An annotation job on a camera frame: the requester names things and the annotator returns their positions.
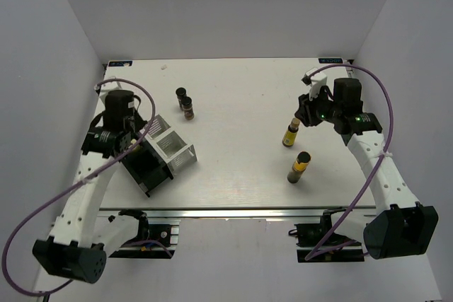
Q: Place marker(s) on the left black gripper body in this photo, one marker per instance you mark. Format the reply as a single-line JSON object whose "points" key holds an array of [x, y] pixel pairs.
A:
{"points": [[136, 123]]}

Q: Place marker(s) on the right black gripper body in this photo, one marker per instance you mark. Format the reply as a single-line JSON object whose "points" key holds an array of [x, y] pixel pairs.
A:
{"points": [[320, 108]]}

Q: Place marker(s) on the yellow label brown bottle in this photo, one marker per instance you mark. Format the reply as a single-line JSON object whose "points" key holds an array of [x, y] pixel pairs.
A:
{"points": [[290, 135]]}

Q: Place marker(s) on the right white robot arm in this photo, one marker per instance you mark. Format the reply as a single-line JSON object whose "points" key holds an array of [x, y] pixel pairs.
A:
{"points": [[402, 225]]}

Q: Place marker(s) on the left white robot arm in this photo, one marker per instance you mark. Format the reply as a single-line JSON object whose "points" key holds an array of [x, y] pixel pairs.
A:
{"points": [[73, 250]]}

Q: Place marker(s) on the yellow band spice bottle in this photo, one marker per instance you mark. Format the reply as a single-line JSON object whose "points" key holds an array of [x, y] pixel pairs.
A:
{"points": [[298, 167]]}

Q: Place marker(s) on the left blue corner sticker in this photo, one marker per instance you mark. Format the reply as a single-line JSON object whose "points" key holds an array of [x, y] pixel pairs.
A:
{"points": [[125, 63]]}

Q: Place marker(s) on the black organizer box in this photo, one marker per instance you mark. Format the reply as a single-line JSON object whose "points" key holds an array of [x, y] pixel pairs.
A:
{"points": [[146, 167]]}

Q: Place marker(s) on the black cap spice jar rear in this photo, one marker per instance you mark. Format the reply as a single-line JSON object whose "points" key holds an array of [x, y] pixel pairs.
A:
{"points": [[181, 93]]}

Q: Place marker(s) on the black cap spice jar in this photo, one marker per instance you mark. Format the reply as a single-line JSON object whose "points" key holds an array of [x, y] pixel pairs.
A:
{"points": [[181, 93], [187, 106]]}

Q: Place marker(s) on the black cap spice jar front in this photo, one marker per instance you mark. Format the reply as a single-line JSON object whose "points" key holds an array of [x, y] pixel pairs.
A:
{"points": [[187, 106]]}

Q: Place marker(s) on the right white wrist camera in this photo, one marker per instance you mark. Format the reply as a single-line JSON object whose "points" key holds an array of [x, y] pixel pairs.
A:
{"points": [[314, 79]]}

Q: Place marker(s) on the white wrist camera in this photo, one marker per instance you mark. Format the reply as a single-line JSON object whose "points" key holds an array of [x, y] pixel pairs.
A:
{"points": [[314, 79], [108, 85]]}

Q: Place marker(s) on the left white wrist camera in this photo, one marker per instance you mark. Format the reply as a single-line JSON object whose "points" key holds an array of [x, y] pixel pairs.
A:
{"points": [[108, 85]]}

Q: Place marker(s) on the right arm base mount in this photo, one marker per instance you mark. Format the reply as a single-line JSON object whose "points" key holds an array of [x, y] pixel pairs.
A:
{"points": [[308, 235]]}

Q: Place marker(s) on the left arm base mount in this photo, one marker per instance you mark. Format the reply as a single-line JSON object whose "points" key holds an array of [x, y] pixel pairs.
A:
{"points": [[154, 240]]}

